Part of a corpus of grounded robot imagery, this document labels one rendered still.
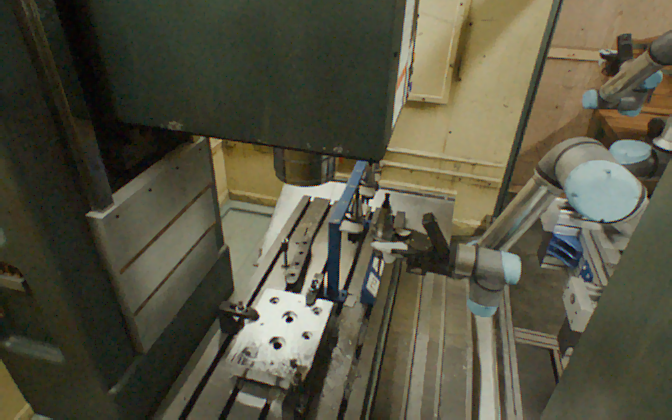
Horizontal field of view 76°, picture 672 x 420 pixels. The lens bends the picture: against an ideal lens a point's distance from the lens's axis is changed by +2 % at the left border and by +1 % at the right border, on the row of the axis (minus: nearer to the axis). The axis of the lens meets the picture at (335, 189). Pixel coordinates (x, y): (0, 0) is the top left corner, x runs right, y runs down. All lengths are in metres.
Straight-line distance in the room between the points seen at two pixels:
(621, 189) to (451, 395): 0.89
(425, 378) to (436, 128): 1.08
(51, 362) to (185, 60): 0.95
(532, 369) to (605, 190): 1.56
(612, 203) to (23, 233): 1.22
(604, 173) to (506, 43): 1.05
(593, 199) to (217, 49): 0.80
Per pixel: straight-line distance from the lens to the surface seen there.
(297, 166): 0.97
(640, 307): 0.82
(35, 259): 1.17
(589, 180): 0.98
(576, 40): 3.74
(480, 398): 1.68
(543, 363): 2.49
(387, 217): 1.06
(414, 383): 1.56
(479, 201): 2.22
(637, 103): 2.03
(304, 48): 0.82
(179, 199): 1.38
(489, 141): 2.07
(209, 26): 0.89
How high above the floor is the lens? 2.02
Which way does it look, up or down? 32 degrees down
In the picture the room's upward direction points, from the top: 2 degrees clockwise
